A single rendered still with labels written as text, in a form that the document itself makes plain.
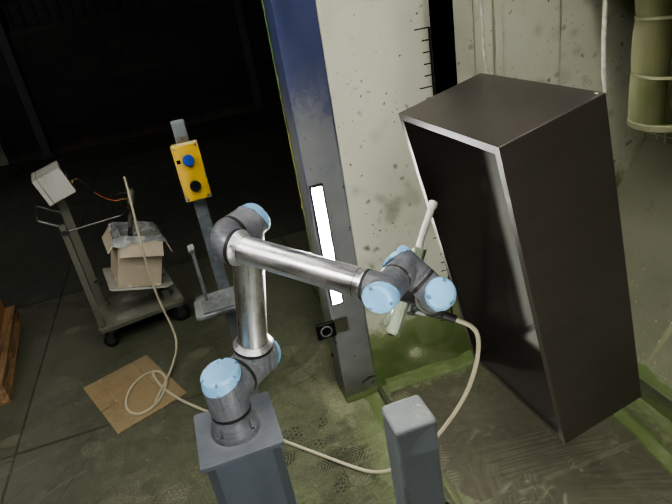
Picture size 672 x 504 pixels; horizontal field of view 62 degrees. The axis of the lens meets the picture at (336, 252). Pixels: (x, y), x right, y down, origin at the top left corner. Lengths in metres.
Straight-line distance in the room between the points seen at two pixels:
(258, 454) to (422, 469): 1.49
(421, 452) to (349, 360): 2.37
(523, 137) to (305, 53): 1.16
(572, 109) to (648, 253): 1.66
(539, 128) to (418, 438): 1.11
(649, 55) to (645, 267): 1.03
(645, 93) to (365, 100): 1.24
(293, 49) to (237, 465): 1.63
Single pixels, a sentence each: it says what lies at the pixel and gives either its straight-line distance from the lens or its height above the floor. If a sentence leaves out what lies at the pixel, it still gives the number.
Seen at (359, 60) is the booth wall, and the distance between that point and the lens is 2.53.
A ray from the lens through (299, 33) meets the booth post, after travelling 2.45.
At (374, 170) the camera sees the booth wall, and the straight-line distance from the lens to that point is 2.64.
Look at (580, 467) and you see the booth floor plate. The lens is 2.81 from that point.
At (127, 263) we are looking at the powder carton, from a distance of 4.13.
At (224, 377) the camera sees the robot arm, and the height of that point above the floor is 0.91.
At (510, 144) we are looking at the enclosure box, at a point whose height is 1.63.
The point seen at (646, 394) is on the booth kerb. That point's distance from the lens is 3.12.
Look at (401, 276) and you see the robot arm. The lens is 1.51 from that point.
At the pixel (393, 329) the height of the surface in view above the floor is 1.04.
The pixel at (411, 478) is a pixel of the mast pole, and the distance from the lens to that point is 0.70.
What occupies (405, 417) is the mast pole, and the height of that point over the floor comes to 1.64.
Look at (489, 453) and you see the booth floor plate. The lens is 2.83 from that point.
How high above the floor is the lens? 2.09
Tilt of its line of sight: 26 degrees down
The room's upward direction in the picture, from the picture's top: 10 degrees counter-clockwise
